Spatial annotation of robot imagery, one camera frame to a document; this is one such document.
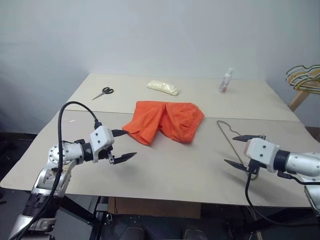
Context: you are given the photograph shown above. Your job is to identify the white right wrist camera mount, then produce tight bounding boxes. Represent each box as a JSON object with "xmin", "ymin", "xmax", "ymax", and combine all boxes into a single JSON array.
[{"xmin": 244, "ymin": 137, "xmax": 281, "ymax": 174}]

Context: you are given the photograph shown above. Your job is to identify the stack of hangers on rack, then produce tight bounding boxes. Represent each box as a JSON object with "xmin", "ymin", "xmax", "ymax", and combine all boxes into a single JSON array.
[{"xmin": 286, "ymin": 73, "xmax": 320, "ymax": 95}]

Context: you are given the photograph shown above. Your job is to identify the orange shorts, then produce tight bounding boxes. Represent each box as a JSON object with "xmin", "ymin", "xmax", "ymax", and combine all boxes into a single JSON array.
[{"xmin": 121, "ymin": 100, "xmax": 206, "ymax": 147}]

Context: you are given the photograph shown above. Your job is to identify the brown cardboard box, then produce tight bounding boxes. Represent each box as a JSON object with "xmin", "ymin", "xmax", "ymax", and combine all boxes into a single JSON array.
[{"xmin": 108, "ymin": 197, "xmax": 202, "ymax": 220}]

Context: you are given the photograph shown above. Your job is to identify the wooden stand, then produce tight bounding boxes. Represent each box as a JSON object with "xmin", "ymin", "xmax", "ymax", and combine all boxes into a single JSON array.
[{"xmin": 288, "ymin": 89, "xmax": 310, "ymax": 112}]

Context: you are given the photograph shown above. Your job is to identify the clear bag of white bits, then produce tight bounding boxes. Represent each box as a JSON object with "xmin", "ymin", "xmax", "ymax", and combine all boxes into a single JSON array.
[{"xmin": 146, "ymin": 79, "xmax": 181, "ymax": 96}]

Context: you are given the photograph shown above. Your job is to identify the black handled scissors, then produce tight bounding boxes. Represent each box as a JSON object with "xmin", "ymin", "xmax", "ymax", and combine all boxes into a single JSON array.
[{"xmin": 91, "ymin": 86, "xmax": 115, "ymax": 101}]

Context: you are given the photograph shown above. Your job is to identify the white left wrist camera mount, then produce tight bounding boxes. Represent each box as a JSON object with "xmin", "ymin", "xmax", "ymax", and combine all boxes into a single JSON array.
[{"xmin": 89, "ymin": 125, "xmax": 116, "ymax": 164}]

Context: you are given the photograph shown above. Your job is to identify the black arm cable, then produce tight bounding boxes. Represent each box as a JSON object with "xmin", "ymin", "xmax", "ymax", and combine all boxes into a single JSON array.
[
  {"xmin": 244, "ymin": 170, "xmax": 320, "ymax": 227},
  {"xmin": 21, "ymin": 101, "xmax": 103, "ymax": 240}
]

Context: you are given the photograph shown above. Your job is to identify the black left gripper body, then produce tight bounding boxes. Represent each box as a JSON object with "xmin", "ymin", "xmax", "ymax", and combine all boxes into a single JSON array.
[{"xmin": 98, "ymin": 145, "xmax": 116, "ymax": 165}]

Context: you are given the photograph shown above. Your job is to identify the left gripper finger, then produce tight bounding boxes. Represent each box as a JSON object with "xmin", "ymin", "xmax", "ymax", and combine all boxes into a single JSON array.
[
  {"xmin": 112, "ymin": 152, "xmax": 138, "ymax": 166},
  {"xmin": 110, "ymin": 128, "xmax": 129, "ymax": 138}
]

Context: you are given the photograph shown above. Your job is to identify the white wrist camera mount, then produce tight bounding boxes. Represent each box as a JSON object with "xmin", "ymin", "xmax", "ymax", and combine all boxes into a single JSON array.
[
  {"xmin": 244, "ymin": 137, "xmax": 281, "ymax": 174},
  {"xmin": 89, "ymin": 125, "xmax": 116, "ymax": 164}
]

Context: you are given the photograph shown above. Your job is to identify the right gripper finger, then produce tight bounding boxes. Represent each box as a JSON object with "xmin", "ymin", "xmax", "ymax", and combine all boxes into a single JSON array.
[
  {"xmin": 232, "ymin": 134, "xmax": 262, "ymax": 144},
  {"xmin": 223, "ymin": 158, "xmax": 251, "ymax": 172}
]

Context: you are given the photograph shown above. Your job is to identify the black metal table frame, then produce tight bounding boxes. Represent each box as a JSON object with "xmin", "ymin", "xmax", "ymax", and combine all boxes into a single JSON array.
[{"xmin": 58, "ymin": 194, "xmax": 111, "ymax": 240}]

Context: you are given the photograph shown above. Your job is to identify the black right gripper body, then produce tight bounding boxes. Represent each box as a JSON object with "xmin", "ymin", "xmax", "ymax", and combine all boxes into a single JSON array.
[{"xmin": 248, "ymin": 159, "xmax": 263, "ymax": 176}]

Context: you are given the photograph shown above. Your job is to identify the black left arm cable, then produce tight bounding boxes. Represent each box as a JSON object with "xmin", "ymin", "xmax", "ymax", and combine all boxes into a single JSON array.
[{"xmin": 21, "ymin": 101, "xmax": 103, "ymax": 240}]

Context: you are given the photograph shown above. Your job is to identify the green wire hanger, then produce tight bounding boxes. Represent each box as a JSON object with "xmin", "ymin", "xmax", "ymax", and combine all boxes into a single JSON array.
[{"xmin": 216, "ymin": 120, "xmax": 261, "ymax": 181}]

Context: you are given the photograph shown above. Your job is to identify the white spray bottle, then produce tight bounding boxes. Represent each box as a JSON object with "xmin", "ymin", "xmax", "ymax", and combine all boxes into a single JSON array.
[{"xmin": 218, "ymin": 67, "xmax": 235, "ymax": 94}]

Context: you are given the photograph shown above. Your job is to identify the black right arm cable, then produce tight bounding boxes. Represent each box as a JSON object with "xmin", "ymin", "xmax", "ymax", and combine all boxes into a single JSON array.
[{"xmin": 244, "ymin": 170, "xmax": 320, "ymax": 227}]

